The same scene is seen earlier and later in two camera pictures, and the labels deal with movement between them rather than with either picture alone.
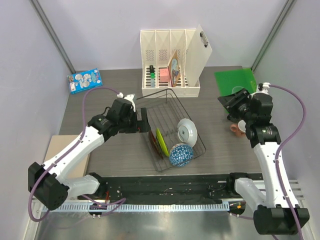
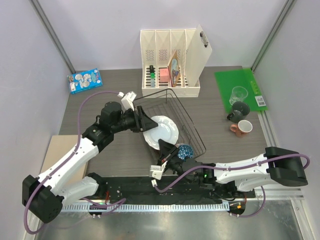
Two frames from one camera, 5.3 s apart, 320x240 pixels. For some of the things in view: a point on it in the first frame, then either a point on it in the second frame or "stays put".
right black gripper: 231,101 -> 167,151
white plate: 187,132 -> 167,130
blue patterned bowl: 180,154 stays put
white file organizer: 164,53 stays put
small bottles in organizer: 152,76 stays put
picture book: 174,68 stays put
